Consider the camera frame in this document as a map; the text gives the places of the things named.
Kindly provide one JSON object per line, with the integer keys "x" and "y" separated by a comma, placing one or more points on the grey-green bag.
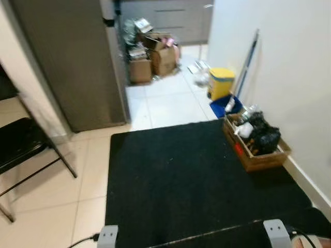
{"x": 135, "y": 46}

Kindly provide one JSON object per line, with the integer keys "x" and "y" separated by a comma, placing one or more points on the large cardboard box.
{"x": 164, "y": 62}

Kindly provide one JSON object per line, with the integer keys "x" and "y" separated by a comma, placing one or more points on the wooden crate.
{"x": 258, "y": 163}

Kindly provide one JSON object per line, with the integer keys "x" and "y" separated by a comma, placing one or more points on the small cardboard box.
{"x": 140, "y": 72}

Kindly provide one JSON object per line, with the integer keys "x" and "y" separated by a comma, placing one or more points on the black rug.
{"x": 196, "y": 181}

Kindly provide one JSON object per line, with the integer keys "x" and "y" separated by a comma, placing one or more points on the small box white label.
{"x": 143, "y": 25}

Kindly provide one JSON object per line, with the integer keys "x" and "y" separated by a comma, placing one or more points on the yellow bin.
{"x": 222, "y": 85}

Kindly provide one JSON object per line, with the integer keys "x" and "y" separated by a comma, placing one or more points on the white cup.
{"x": 244, "y": 130}

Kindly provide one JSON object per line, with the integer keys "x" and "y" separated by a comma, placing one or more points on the crumpled clear plastic wrap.
{"x": 200, "y": 77}

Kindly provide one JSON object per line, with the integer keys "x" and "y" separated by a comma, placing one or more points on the black folding chair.
{"x": 18, "y": 142}

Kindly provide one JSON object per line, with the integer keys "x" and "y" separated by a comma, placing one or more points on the grey mop pole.
{"x": 247, "y": 59}

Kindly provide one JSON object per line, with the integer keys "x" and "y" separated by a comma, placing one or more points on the grey kitchen cabinets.
{"x": 176, "y": 20}

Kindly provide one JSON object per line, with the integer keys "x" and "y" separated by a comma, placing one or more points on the black plastic bag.
{"x": 266, "y": 137}

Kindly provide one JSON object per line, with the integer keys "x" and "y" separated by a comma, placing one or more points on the grey fridge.
{"x": 67, "y": 62}

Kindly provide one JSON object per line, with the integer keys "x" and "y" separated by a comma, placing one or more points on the blue dustpan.
{"x": 220, "y": 107}

